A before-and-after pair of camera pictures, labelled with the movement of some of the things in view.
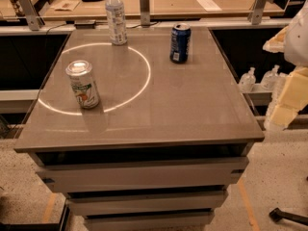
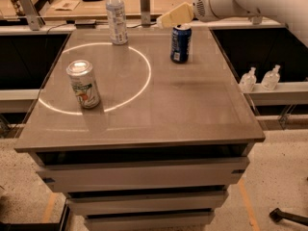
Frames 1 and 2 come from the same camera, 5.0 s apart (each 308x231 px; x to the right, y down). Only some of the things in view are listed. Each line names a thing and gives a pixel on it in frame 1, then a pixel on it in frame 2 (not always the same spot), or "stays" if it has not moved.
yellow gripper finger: x=293 y=98 -> x=179 y=14
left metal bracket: x=35 y=21 stays
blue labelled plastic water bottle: x=115 y=17 stays
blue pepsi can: x=180 y=42 stays
